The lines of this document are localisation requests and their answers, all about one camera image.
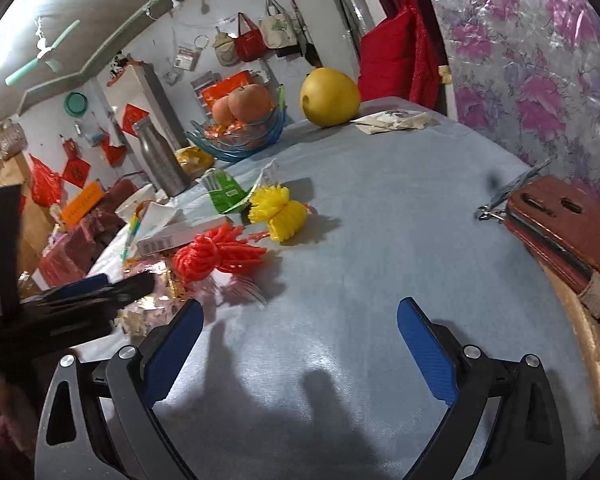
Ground red plastic bag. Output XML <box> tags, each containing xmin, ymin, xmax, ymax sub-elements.
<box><xmin>30</xmin><ymin>155</ymin><xmax>63</xmax><ymax>207</ymax></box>

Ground white plastic hanging bag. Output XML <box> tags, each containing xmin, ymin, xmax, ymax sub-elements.
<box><xmin>172</xmin><ymin>35</ymin><xmax>211</xmax><ymax>73</ymax></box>

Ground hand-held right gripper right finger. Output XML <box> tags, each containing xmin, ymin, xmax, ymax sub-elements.
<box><xmin>397</xmin><ymin>297</ymin><xmax>567</xmax><ymax>480</ymax></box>

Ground floral plastic sheet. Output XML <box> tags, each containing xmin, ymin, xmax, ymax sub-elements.
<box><xmin>415</xmin><ymin>0</ymin><xmax>600</xmax><ymax>221</ymax></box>

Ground white refrigerator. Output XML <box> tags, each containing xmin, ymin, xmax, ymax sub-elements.
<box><xmin>105</xmin><ymin>62</ymin><xmax>191</xmax><ymax>171</ymax></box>

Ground orange gift box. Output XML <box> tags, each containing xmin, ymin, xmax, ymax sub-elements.
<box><xmin>200</xmin><ymin>71</ymin><xmax>261</xmax><ymax>106</ymax></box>

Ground person's left hand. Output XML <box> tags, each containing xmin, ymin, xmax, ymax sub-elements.
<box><xmin>0</xmin><ymin>376</ymin><xmax>37</xmax><ymax>463</ymax></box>

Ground yellow green striped packet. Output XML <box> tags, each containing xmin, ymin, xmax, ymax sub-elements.
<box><xmin>121</xmin><ymin>202</ymin><xmax>146</xmax><ymax>263</ymax></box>

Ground cream tote bag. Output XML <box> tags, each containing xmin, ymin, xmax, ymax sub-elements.
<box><xmin>259</xmin><ymin>0</ymin><xmax>297</xmax><ymax>51</ymax></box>

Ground stainless steel bottle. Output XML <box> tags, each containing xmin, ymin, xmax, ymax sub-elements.
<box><xmin>132</xmin><ymin>120</ymin><xmax>191</xmax><ymax>198</ymax></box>

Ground blue glass fruit bowl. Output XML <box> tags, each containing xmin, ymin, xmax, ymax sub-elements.
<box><xmin>184</xmin><ymin>87</ymin><xmax>287</xmax><ymax>163</ymax></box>

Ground white ceramic bowl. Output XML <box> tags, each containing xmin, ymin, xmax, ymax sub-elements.
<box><xmin>115</xmin><ymin>185</ymin><xmax>156</xmax><ymax>221</ymax></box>

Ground green snack wrapper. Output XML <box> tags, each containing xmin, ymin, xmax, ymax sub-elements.
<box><xmin>200</xmin><ymin>159</ymin><xmax>281</xmax><ymax>216</ymax></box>

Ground brown wall board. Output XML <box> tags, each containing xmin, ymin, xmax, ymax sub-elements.
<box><xmin>0</xmin><ymin>125</ymin><xmax>56</xmax><ymax>281</ymax></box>

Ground long white carton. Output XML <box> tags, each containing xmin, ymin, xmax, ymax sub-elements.
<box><xmin>135</xmin><ymin>216</ymin><xmax>236</xmax><ymax>258</ymax></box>

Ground orange cardboard box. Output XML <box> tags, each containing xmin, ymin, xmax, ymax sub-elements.
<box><xmin>60</xmin><ymin>182</ymin><xmax>105</xmax><ymax>226</ymax></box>

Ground large red apple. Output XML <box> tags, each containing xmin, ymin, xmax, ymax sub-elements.
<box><xmin>211</xmin><ymin>96</ymin><xmax>235</xmax><ymax>126</ymax></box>
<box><xmin>228</xmin><ymin>85</ymin><xmax>272</xmax><ymax>121</ymax></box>

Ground beige hanging bag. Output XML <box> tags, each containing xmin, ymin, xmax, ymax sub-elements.
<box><xmin>212</xmin><ymin>30</ymin><xmax>240</xmax><ymax>67</ymax></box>

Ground white tissue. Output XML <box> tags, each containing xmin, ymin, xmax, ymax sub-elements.
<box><xmin>140</xmin><ymin>201</ymin><xmax>186</xmax><ymax>236</ymax></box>

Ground brown leather phone case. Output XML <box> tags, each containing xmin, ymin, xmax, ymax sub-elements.
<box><xmin>502</xmin><ymin>176</ymin><xmax>600</xmax><ymax>348</ymax></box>

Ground crumpled white paper wrappers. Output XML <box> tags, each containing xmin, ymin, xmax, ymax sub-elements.
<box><xmin>352</xmin><ymin>109</ymin><xmax>442</xmax><ymax>136</ymax></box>

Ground yellow plastic bag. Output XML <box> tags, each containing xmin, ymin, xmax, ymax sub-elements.
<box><xmin>174</xmin><ymin>146</ymin><xmax>216</xmax><ymax>181</ymax></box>

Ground red cushion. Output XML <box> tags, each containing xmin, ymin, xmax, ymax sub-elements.
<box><xmin>356</xmin><ymin>0</ymin><xmax>448</xmax><ymax>111</ymax></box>

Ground metal key ring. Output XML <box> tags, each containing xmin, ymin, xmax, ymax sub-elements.
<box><xmin>475</xmin><ymin>157</ymin><xmax>553</xmax><ymax>222</ymax></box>

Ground clear candy wrapper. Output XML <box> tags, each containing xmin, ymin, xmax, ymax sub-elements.
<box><xmin>115</xmin><ymin>260</ymin><xmax>216</xmax><ymax>336</ymax></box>

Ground red diamond wall paper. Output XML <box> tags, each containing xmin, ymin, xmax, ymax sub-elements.
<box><xmin>62</xmin><ymin>157</ymin><xmax>90</xmax><ymax>188</ymax></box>

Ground table with red cover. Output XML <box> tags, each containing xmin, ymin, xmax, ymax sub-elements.
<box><xmin>37</xmin><ymin>177</ymin><xmax>141</xmax><ymax>286</ymax></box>

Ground red tote bag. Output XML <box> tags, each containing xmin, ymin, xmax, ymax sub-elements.
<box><xmin>235</xmin><ymin>12</ymin><xmax>268</xmax><ymax>62</ymax></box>

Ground grey blue tablecloth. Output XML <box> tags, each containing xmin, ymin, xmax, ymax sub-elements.
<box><xmin>87</xmin><ymin>96</ymin><xmax>600</xmax><ymax>480</ymax></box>

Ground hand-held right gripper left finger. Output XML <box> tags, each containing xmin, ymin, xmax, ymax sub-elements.
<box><xmin>34</xmin><ymin>298</ymin><xmax>204</xmax><ymax>480</ymax></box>

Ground yellow pomelo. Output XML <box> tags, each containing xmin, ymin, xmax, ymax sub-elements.
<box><xmin>300</xmin><ymin>66</ymin><xmax>362</xmax><ymax>128</ymax></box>

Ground white shelf rack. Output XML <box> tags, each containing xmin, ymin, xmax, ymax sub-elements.
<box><xmin>190</xmin><ymin>71</ymin><xmax>221</xmax><ymax>106</ymax></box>

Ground teal wall plate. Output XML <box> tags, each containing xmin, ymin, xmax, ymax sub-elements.
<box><xmin>64</xmin><ymin>91</ymin><xmax>90</xmax><ymax>117</ymax></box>

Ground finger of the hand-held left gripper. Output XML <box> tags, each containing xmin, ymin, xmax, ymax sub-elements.
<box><xmin>30</xmin><ymin>273</ymin><xmax>111</xmax><ymax>302</ymax></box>
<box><xmin>22</xmin><ymin>271</ymin><xmax>157</xmax><ymax>312</ymax></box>

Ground red diamond paper on refrigerator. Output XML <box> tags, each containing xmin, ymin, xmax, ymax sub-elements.
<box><xmin>121</xmin><ymin>104</ymin><xmax>150</xmax><ymax>137</ymax></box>

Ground teal ceiling fan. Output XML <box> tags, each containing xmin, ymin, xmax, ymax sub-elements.
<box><xmin>5</xmin><ymin>17</ymin><xmax>82</xmax><ymax>87</ymax></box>

